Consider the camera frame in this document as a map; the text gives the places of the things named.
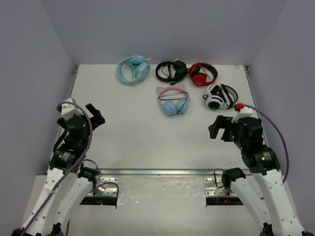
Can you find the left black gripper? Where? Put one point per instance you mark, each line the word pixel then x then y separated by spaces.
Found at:
pixel 96 116

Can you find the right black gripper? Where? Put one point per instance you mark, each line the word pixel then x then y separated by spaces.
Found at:
pixel 221 122

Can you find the light blue headphones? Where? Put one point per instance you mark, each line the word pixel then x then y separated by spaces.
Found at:
pixel 139 69

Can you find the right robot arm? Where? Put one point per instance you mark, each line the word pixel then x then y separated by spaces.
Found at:
pixel 273 212

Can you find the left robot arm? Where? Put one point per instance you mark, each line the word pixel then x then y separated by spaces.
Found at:
pixel 67 181

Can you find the white black striped headphones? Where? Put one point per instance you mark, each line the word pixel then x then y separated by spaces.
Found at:
pixel 220 96

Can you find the red headphones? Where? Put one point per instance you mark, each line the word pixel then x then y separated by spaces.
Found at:
pixel 202 74

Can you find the pink cat ear headphones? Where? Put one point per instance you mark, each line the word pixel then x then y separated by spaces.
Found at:
pixel 173 100

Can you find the black headset with microphone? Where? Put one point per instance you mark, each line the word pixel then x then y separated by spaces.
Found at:
pixel 171 72

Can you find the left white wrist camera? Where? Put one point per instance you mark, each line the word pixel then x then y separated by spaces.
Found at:
pixel 68 111

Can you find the aluminium table rail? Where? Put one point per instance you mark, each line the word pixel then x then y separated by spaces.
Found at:
pixel 158 172

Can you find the right metal mounting bracket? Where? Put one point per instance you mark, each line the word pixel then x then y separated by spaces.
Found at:
pixel 214 187

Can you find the metal mounting bracket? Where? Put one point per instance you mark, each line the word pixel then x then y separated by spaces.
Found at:
pixel 107 186
pixel 214 187

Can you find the left metal mounting bracket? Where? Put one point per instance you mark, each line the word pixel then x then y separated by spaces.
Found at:
pixel 107 186

